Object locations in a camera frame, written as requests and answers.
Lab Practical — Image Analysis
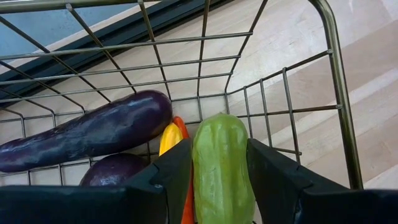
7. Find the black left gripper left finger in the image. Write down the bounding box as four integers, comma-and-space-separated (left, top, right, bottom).
0, 138, 193, 224

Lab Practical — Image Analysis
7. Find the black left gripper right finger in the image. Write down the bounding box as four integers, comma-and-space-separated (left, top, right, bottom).
247, 138, 398, 224

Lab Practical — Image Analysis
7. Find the small round purple vegetable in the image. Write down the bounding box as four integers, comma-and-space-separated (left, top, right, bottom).
79, 152, 150, 187

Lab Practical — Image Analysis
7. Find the long purple eggplant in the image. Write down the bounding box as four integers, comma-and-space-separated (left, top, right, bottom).
0, 90, 174, 174

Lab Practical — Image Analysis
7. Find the light green squash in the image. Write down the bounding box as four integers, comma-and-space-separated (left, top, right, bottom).
192, 113, 256, 224

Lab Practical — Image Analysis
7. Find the small yellow chili pepper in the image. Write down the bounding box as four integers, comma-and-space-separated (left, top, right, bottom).
159, 122, 184, 157

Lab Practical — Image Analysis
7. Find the orange carrot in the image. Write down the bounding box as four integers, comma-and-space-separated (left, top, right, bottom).
172, 116, 197, 224

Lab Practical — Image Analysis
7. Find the metal wire basket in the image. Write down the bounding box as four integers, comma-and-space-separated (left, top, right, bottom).
0, 0, 364, 224

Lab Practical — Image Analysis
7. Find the black metal table frame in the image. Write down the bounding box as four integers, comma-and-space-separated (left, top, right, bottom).
0, 0, 234, 108

